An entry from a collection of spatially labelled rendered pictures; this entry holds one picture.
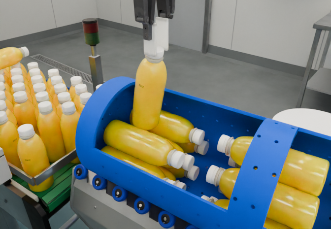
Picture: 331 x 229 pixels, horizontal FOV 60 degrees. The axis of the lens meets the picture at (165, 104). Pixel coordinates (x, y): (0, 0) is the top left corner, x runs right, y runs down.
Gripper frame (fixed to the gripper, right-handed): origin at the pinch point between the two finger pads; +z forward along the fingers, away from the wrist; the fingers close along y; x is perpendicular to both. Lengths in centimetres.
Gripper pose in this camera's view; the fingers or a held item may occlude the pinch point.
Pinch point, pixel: (156, 37)
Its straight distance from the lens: 63.1
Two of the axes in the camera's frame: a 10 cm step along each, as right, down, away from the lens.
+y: 5.4, -4.2, 7.3
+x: -8.4, -2.8, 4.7
